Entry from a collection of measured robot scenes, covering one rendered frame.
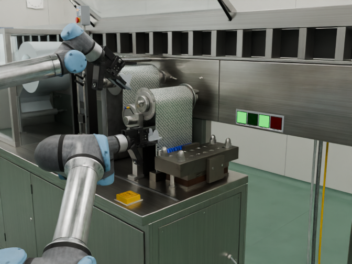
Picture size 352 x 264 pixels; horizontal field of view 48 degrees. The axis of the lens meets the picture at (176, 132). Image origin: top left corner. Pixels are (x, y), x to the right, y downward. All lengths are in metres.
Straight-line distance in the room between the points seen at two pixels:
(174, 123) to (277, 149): 2.83
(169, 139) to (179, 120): 0.11
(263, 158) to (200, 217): 3.03
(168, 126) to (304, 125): 0.60
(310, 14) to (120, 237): 1.16
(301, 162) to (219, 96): 2.65
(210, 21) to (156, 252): 1.07
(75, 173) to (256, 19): 1.04
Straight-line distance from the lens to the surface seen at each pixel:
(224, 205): 1.83
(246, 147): 4.79
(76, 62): 1.36
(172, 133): 1.83
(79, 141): 1.21
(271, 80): 1.73
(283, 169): 4.57
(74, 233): 1.02
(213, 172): 1.77
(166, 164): 1.68
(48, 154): 1.22
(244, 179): 1.90
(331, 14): 1.61
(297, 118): 1.68
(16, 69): 1.34
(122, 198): 1.58
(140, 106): 1.78
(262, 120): 1.76
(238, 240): 2.01
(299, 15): 1.67
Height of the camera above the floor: 1.52
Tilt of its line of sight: 13 degrees down
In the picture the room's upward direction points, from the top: straight up
